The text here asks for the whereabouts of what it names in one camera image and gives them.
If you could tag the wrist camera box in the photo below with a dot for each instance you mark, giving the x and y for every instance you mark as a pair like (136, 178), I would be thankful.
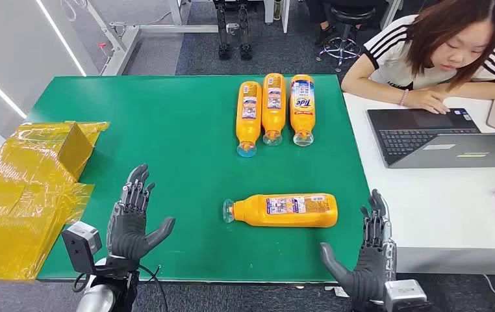
(404, 295)
(79, 245)

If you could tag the black swivel stool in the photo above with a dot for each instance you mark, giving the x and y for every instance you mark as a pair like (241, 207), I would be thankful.
(350, 17)

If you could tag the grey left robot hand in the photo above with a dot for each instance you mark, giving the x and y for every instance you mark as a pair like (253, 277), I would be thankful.
(127, 232)

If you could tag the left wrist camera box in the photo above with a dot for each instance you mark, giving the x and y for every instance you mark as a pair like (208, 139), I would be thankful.
(79, 245)

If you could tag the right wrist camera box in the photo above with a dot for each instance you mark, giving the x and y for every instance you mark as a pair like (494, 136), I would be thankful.
(404, 295)

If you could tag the yellow plastic-wrapped cardboard box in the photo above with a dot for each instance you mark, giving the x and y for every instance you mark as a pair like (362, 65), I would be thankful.
(19, 202)

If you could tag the grey open laptop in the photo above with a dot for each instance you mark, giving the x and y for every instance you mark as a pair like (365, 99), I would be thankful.
(458, 150)

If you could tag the white metal frame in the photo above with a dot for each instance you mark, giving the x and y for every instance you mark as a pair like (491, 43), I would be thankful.
(122, 43)

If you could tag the person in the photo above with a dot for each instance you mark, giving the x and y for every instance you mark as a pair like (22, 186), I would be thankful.
(323, 32)
(402, 56)

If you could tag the orange detergent bottle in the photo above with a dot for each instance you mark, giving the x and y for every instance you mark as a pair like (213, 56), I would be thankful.
(248, 125)
(302, 118)
(273, 116)
(286, 213)

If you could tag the white desk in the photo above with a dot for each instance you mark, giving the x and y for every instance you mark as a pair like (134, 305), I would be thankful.
(437, 206)

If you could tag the black robot legs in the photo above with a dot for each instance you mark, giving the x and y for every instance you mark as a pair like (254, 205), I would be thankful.
(223, 30)

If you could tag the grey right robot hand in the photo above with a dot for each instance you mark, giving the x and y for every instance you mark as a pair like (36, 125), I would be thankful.
(370, 271)

